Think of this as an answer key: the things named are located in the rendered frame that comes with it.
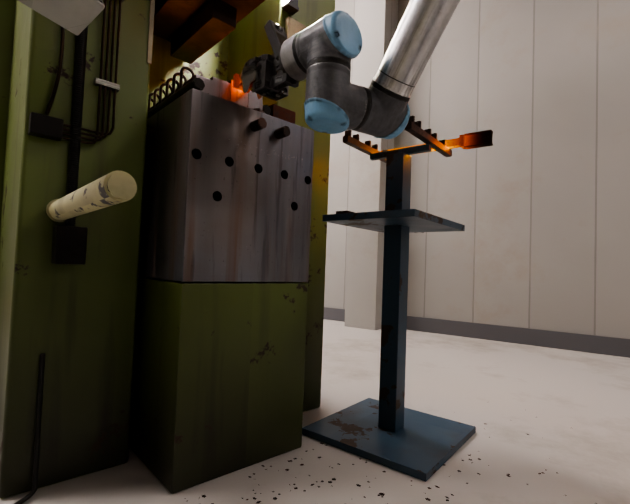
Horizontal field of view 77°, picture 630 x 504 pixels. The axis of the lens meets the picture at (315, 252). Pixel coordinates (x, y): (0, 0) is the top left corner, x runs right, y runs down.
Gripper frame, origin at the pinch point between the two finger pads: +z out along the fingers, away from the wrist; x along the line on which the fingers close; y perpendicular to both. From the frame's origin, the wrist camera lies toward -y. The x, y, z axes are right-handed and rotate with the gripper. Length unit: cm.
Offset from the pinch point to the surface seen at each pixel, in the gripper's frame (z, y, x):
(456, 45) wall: 80, -144, 253
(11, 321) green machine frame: 16, 63, -44
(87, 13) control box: -10.5, 5.5, -39.2
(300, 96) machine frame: 17.2, -10.8, 32.6
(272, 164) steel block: -3.4, 21.6, 7.4
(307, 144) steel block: -3.2, 13.2, 19.5
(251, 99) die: 3.0, 3.4, 3.8
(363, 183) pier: 140, -25, 210
